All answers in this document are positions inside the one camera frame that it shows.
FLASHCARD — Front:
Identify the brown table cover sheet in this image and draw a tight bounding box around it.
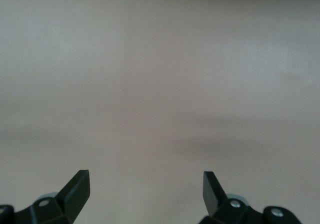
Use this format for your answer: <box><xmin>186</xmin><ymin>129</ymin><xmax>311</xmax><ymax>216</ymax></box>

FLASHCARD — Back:
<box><xmin>0</xmin><ymin>0</ymin><xmax>320</xmax><ymax>224</ymax></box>

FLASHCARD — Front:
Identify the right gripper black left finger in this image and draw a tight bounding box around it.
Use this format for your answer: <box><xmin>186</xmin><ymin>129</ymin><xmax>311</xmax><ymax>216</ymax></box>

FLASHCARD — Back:
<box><xmin>0</xmin><ymin>169</ymin><xmax>91</xmax><ymax>224</ymax></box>

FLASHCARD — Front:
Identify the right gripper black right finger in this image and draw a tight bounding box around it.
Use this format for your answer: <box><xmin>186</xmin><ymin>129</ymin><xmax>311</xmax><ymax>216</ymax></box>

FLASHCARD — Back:
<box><xmin>199</xmin><ymin>171</ymin><xmax>304</xmax><ymax>224</ymax></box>

